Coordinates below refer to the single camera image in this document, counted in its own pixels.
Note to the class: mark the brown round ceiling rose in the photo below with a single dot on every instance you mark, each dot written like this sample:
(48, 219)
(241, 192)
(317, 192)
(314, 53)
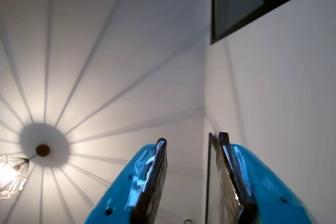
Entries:
(42, 150)

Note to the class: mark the dark framed window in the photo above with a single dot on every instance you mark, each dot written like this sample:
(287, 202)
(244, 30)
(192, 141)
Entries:
(236, 1)

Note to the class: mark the black framed wall picture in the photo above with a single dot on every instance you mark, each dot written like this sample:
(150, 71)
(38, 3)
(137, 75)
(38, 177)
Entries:
(212, 182)

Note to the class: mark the small round wall hook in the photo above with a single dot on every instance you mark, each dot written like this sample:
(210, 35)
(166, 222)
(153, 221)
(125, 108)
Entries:
(187, 221)

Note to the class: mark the glass pendant lamp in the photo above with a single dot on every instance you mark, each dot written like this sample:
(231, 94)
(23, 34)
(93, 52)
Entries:
(10, 176)

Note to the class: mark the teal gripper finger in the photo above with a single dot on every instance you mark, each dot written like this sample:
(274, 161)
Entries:
(265, 197)
(120, 197)

